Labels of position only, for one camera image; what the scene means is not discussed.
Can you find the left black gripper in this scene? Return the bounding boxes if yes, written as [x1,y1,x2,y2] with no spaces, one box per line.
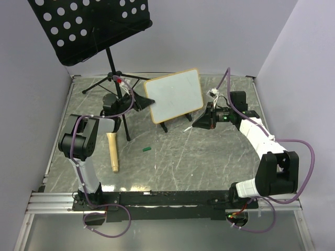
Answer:
[115,89,155,116]

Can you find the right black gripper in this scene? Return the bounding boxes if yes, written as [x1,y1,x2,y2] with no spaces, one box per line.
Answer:
[192,102,235,130]

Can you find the yellow framed whiteboard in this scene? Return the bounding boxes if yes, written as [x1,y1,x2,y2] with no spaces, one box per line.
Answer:
[144,68,204,124]

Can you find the green marker cap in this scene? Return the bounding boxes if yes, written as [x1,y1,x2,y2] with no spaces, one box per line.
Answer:
[142,147,152,152]

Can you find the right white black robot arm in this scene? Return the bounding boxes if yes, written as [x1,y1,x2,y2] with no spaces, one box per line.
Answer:
[192,88,299,208]

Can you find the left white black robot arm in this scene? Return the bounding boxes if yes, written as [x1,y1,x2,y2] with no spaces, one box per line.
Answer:
[58,91,155,210]

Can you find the wooden toy microphone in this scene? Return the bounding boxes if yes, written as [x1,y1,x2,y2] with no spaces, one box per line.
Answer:
[106,132,119,173]

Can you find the black perforated music stand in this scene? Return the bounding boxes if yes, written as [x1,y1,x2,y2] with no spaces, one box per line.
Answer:
[27,0,158,142]

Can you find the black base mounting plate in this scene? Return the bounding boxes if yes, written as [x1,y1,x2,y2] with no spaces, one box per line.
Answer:
[72,190,259,222]

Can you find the wire whiteboard easel stand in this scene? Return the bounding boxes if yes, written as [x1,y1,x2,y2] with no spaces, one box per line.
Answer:
[159,112,193,133]

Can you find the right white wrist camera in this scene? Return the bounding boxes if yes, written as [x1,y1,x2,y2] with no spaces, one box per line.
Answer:
[206,88,220,107]

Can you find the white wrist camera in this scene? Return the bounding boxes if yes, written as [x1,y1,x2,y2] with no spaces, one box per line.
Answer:
[116,78,131,95]
[206,88,220,107]

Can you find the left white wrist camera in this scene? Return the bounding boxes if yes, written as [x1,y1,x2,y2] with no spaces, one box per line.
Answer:
[116,78,131,95]

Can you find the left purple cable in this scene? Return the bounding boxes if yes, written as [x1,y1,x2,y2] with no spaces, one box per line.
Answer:
[70,75,136,238]

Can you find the aluminium extrusion rail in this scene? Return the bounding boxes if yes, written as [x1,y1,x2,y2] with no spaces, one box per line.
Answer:
[26,192,79,214]

